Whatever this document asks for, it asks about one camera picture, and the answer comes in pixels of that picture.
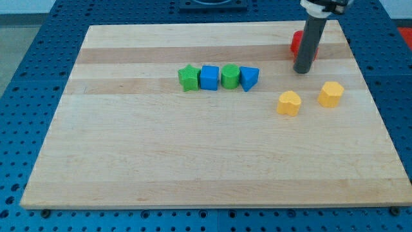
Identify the wooden board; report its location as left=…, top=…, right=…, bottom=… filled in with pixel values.
left=20, top=20, right=411, bottom=209

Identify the red star block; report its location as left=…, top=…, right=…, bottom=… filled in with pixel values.
left=290, top=30, right=304, bottom=62

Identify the blue cube block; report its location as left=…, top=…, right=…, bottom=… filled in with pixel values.
left=200, top=66, right=219, bottom=91

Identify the red object at edge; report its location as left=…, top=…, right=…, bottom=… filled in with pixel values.
left=397, top=27, right=412, bottom=50

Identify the yellow hexagon block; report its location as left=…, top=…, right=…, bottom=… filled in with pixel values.
left=317, top=81, right=344, bottom=108

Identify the yellow heart block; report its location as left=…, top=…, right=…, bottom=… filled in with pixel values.
left=276, top=91, right=302, bottom=117

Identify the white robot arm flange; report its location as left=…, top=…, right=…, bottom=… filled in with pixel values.
left=300, top=0, right=354, bottom=19

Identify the green star block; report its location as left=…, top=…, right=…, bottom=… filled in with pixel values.
left=178, top=64, right=201, bottom=92

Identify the green cylinder block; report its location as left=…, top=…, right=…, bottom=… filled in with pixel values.
left=221, top=64, right=240, bottom=90

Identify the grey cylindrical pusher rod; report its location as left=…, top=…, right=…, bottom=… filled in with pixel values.
left=294, top=15, right=327, bottom=74

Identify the blue triangle block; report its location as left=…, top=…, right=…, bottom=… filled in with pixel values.
left=239, top=66, right=259, bottom=92

